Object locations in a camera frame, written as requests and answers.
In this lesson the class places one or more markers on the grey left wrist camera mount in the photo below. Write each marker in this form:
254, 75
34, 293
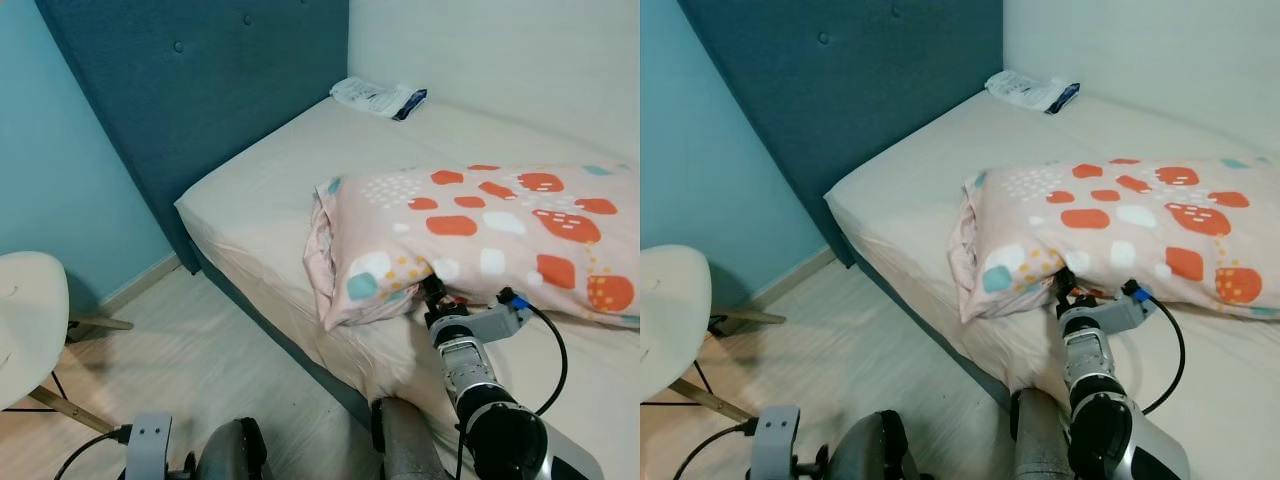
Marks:
775, 440
148, 445

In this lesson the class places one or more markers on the white plastic packet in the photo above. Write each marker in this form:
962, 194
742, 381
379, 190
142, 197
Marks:
375, 97
1030, 90

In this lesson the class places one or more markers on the cream bed mattress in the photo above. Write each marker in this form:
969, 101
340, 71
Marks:
270, 190
900, 190

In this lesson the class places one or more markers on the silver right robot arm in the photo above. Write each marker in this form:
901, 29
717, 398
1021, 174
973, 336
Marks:
500, 420
1110, 420

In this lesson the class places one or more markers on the white chair with wooden legs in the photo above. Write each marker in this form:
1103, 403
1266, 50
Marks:
670, 320
30, 320

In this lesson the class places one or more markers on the pink pillow with orange spots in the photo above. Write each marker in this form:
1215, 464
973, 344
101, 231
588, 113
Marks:
500, 225
1150, 225

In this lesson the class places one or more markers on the white skirting board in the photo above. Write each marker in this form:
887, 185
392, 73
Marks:
790, 275
140, 283

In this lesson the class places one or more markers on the blue upholstered bed frame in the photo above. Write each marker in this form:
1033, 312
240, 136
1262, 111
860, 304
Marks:
880, 80
220, 90

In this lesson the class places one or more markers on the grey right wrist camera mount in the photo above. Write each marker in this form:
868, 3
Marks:
1110, 313
485, 324

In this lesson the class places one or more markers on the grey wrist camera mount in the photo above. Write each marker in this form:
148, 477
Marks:
485, 324
775, 440
1110, 313
148, 445

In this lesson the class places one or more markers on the grey right robot leg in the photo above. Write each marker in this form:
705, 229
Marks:
405, 445
1038, 440

